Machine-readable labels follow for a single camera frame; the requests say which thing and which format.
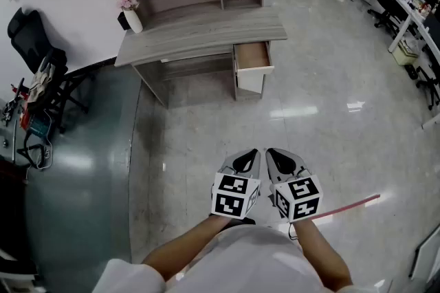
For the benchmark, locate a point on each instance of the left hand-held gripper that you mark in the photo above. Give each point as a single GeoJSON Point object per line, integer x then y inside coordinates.
{"type": "Point", "coordinates": [230, 197]}

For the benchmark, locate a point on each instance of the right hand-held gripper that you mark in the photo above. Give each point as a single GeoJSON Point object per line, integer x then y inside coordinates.
{"type": "Point", "coordinates": [299, 198]}

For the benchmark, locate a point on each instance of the white drawer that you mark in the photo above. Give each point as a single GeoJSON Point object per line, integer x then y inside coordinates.
{"type": "Point", "coordinates": [252, 56]}

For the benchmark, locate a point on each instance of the person's left forearm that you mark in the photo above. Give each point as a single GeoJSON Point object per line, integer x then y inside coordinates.
{"type": "Point", "coordinates": [185, 243]}

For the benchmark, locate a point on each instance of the person's right forearm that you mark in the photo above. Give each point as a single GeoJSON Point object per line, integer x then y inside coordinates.
{"type": "Point", "coordinates": [319, 257]}

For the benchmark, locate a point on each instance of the grey wooden desk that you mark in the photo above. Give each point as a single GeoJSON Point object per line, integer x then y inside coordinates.
{"type": "Point", "coordinates": [206, 30]}

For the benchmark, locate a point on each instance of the long white workbench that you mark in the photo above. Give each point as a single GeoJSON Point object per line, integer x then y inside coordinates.
{"type": "Point", "coordinates": [409, 14]}

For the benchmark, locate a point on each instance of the pink red floor strip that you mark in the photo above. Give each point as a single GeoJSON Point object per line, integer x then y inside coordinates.
{"type": "Point", "coordinates": [343, 207]}

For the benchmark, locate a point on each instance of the person's white shirt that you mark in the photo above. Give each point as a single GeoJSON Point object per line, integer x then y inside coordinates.
{"type": "Point", "coordinates": [247, 260]}

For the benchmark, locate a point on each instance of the black swivel chair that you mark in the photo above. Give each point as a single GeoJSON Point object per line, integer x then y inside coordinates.
{"type": "Point", "coordinates": [386, 13]}
{"type": "Point", "coordinates": [428, 85]}

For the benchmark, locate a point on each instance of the beige waste bin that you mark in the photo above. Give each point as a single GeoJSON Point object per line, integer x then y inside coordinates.
{"type": "Point", "coordinates": [405, 54]}

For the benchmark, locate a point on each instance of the white board panel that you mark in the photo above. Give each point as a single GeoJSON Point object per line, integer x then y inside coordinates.
{"type": "Point", "coordinates": [428, 254]}

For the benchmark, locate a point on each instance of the white vase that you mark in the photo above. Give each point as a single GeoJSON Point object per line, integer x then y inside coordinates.
{"type": "Point", "coordinates": [133, 21]}

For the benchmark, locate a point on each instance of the small black box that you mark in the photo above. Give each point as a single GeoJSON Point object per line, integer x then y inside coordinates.
{"type": "Point", "coordinates": [121, 21]}

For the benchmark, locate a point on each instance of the pink flowers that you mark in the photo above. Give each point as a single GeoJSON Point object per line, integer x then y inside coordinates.
{"type": "Point", "coordinates": [127, 1]}

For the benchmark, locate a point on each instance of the teal red box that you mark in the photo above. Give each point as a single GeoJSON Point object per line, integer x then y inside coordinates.
{"type": "Point", "coordinates": [39, 126]}

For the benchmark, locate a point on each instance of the beige cloth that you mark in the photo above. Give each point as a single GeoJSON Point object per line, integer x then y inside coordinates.
{"type": "Point", "coordinates": [41, 78]}

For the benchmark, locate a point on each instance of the black mesh office chair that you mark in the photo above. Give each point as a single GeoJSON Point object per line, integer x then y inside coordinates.
{"type": "Point", "coordinates": [24, 30]}

